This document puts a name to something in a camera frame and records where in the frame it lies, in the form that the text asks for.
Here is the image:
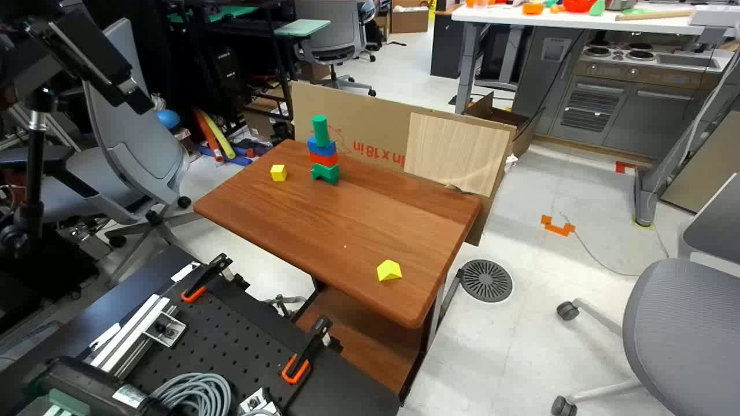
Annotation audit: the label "green arch toy block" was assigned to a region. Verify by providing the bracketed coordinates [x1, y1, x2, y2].
[310, 162, 342, 187]

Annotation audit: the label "red toy block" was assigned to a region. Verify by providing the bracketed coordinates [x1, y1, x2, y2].
[308, 149, 342, 169]

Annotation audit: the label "blue toy block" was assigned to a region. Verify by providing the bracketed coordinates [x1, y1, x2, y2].
[305, 137, 340, 156]

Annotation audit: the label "blue block on top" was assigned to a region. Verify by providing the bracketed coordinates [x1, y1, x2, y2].
[310, 112, 334, 146]

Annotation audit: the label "grey toy kitchen cabinet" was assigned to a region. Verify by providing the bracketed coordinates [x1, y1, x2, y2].
[530, 33, 740, 163]

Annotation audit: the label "brown wooden table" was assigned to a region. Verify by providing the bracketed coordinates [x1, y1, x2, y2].
[193, 138, 486, 399]

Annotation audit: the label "cardboard panel with red print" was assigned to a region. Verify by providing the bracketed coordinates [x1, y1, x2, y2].
[290, 78, 538, 248]

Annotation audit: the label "black round floor disc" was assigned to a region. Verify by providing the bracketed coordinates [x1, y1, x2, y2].
[456, 256, 516, 304]

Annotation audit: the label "grey mesh office chair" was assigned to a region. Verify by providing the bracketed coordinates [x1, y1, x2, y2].
[295, 0, 383, 100]

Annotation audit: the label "cardboard box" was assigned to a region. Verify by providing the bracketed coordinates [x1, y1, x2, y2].
[388, 3, 434, 35]

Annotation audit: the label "blue ball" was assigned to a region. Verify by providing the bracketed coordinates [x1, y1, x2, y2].
[156, 107, 184, 133]

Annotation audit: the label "grey office chair black base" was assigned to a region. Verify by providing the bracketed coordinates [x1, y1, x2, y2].
[38, 16, 195, 250]

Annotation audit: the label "white desk grey legs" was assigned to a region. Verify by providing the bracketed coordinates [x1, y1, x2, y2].
[450, 0, 740, 117]

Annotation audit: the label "brown wooden board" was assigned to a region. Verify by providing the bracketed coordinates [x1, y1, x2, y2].
[660, 107, 740, 214]

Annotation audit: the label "black clamp orange handle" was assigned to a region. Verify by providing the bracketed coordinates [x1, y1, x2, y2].
[277, 313, 335, 388]
[178, 252, 234, 306]

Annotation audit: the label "orange floor bracket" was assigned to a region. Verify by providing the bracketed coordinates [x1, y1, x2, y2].
[539, 213, 578, 237]

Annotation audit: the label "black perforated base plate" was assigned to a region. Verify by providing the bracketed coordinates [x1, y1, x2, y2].
[0, 245, 402, 416]

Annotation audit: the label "grey cable coil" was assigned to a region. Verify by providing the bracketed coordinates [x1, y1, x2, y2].
[148, 369, 237, 416]

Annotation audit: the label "aluminium rail profile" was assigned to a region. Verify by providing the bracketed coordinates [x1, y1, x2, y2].
[84, 294, 173, 371]

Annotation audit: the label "black camera on tripod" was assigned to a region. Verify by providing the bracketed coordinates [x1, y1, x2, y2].
[0, 0, 158, 263]

